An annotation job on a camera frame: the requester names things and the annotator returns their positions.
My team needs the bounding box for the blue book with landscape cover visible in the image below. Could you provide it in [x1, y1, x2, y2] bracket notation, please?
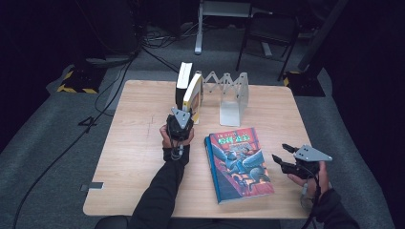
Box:
[203, 135, 276, 205]

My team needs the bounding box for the person's right hand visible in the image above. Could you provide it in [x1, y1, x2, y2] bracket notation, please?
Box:
[287, 160, 330, 200]

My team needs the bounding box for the grey expandable book rack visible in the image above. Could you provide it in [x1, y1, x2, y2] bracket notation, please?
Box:
[194, 70, 250, 128]

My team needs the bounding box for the black hardcover book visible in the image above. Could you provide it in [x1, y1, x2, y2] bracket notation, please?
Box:
[175, 61, 194, 111]

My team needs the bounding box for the person's dark clothed body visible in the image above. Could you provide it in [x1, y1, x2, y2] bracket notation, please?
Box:
[95, 215, 282, 229]

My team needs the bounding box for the looped black floor cable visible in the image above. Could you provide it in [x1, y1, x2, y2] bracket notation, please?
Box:
[95, 60, 133, 118]

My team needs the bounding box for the grey slanted stand pole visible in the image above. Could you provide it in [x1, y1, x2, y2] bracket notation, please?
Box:
[297, 0, 350, 73]

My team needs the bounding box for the right hand-held gripper cable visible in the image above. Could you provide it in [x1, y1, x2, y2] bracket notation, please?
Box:
[298, 171, 323, 229]

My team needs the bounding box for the large black equipment box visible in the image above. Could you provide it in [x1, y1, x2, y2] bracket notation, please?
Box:
[75, 0, 141, 66]

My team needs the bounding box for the long black floor cable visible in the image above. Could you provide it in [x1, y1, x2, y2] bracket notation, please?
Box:
[11, 47, 142, 229]

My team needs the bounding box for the white desk frame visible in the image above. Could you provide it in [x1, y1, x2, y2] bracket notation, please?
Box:
[194, 0, 275, 59]

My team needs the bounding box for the red illustrated book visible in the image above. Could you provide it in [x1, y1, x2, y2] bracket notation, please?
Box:
[206, 127, 276, 202]

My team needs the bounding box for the hand-held gripper cable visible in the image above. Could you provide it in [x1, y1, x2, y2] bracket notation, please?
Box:
[298, 171, 323, 229]
[167, 135, 186, 162]

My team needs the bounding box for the small grey floor plate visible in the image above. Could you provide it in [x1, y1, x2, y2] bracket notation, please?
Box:
[79, 181, 105, 193]

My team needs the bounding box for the black yellow striped stand base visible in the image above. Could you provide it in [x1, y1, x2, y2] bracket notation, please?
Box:
[56, 61, 108, 95]

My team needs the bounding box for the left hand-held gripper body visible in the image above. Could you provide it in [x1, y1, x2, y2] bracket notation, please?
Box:
[165, 106, 195, 141]

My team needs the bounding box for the left hand-held gripper cable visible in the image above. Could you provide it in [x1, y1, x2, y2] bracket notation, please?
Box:
[167, 135, 186, 162]

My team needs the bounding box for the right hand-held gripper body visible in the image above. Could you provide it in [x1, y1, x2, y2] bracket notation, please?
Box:
[288, 144, 333, 179]

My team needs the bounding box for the person's left hand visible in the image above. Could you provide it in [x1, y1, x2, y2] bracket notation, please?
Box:
[159, 123, 196, 151]

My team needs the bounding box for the tangle of floor cables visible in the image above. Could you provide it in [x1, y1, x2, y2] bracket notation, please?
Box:
[139, 21, 200, 74]

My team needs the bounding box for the black chair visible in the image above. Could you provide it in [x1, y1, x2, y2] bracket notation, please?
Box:
[235, 11, 302, 82]

